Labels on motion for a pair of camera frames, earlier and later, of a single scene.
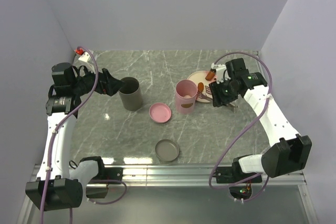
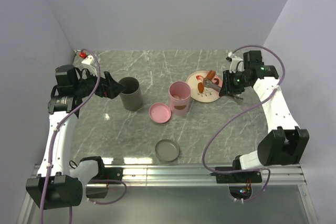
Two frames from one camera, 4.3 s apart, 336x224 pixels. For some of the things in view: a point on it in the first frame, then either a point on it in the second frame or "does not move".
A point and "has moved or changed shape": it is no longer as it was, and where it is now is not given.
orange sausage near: (200, 87) does not move
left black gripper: (106, 84) does not move
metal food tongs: (209, 95) has moved or changed shape
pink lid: (160, 113) does not move
